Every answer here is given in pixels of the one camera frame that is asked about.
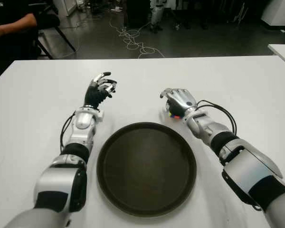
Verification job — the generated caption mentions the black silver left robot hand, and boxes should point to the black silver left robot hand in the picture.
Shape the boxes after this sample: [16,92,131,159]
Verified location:
[85,72,117,109]

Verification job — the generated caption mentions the tangled white floor cable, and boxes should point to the tangled white floor cable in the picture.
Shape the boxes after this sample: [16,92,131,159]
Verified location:
[109,16,166,59]

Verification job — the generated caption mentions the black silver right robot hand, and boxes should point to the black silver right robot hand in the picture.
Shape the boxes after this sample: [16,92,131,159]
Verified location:
[159,87,197,119]

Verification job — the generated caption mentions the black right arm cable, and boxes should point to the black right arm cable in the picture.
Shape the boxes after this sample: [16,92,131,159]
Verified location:
[196,99,262,211]

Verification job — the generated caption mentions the grey metal folding stand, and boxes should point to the grey metal folding stand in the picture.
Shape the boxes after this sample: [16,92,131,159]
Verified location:
[232,0,249,24]

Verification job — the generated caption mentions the tall black cabinet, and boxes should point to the tall black cabinet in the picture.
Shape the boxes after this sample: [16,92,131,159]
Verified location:
[124,0,152,29]

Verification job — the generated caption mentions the bystander bare forearm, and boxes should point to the bystander bare forearm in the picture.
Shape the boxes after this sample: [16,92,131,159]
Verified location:
[0,12,38,38]

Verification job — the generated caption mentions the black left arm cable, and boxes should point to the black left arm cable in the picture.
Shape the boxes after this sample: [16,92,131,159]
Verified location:
[59,111,76,152]

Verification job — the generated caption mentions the bystander black clothed body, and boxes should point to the bystander black clothed body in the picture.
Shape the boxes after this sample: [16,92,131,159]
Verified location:
[0,0,41,81]

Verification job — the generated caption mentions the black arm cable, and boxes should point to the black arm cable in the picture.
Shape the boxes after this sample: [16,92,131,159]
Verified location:
[59,111,76,152]
[196,99,262,211]

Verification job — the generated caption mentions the white cabinet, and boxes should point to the white cabinet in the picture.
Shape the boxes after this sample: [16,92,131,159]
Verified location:
[261,0,285,31]

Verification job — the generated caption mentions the white side table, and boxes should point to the white side table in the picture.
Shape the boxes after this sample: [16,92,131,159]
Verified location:
[267,44,285,66]

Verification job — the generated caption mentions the white standing robot legs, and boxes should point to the white standing robot legs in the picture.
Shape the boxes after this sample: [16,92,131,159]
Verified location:
[150,0,164,33]

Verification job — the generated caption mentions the black office chair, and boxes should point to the black office chair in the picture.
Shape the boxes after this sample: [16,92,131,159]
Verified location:
[34,3,76,60]

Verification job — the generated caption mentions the round dark brown plate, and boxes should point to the round dark brown plate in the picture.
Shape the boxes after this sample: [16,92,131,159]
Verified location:
[96,122,197,217]

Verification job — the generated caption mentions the white box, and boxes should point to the white box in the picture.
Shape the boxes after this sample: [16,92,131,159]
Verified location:
[52,0,79,17]

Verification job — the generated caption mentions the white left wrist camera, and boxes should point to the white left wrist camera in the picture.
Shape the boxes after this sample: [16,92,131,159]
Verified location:
[95,109,105,123]

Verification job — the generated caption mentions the multicoloured Rubik's cube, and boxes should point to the multicoloured Rubik's cube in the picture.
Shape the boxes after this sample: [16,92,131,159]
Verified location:
[165,104,183,119]

